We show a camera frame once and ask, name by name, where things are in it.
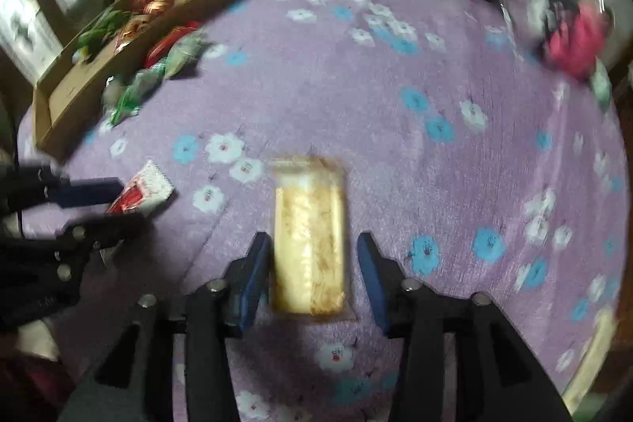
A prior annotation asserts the clear green candy wrapper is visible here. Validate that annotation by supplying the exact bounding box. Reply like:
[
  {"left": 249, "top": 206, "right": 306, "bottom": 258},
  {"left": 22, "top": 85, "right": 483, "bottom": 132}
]
[{"left": 101, "top": 71, "right": 166, "bottom": 126}]

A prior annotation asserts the mint green small item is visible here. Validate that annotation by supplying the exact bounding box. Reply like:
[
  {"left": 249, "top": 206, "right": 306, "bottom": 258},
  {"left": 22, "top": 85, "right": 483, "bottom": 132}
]
[{"left": 591, "top": 61, "right": 614, "bottom": 111}]

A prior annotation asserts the shallow cardboard box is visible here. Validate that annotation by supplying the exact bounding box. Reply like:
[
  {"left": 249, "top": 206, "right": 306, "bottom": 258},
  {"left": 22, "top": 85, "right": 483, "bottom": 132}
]
[{"left": 32, "top": 0, "right": 243, "bottom": 161}]

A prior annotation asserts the yellow biscuit packet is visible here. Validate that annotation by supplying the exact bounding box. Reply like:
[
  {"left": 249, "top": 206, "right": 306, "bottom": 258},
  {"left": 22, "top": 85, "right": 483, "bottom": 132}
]
[{"left": 267, "top": 155, "right": 349, "bottom": 319}]

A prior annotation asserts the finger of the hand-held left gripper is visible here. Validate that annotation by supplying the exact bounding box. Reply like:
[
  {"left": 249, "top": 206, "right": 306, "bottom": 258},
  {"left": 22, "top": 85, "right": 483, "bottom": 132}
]
[
  {"left": 57, "top": 213, "right": 149, "bottom": 259},
  {"left": 10, "top": 165, "right": 124, "bottom": 211}
]

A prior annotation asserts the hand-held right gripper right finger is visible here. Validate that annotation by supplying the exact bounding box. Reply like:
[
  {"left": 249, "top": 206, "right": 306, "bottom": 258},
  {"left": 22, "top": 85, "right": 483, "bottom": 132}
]
[{"left": 357, "top": 231, "right": 574, "bottom": 422}]

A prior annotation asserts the plain green snack packet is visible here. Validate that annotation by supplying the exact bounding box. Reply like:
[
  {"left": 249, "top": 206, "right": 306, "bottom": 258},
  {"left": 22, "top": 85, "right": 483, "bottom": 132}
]
[{"left": 74, "top": 7, "right": 132, "bottom": 52}]

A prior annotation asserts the long red snack packet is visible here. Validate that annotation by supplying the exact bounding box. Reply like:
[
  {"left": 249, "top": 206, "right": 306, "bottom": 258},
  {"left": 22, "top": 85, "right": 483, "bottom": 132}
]
[{"left": 146, "top": 21, "right": 203, "bottom": 67}]

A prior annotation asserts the white and green snack packet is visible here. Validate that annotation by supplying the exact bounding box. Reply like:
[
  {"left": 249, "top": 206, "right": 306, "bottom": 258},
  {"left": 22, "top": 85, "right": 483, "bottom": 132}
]
[{"left": 163, "top": 29, "right": 206, "bottom": 79}]

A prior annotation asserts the purple floral tablecloth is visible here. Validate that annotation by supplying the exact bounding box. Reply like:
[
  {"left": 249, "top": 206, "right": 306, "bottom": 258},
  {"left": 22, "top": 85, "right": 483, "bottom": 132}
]
[{"left": 15, "top": 0, "right": 624, "bottom": 422}]

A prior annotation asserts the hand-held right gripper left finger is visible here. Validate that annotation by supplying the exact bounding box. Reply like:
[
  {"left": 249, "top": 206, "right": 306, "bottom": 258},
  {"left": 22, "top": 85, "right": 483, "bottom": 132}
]
[{"left": 59, "top": 231, "right": 272, "bottom": 422}]

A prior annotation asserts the pink bottle with knitted sleeve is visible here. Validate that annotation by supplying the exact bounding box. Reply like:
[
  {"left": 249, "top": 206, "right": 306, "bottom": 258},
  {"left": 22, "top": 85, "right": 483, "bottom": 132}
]
[{"left": 544, "top": 0, "right": 616, "bottom": 79}]

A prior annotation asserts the white red-label snack packet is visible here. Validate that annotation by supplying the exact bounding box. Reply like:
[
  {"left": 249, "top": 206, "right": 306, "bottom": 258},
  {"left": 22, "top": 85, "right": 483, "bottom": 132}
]
[{"left": 106, "top": 160, "right": 176, "bottom": 218}]

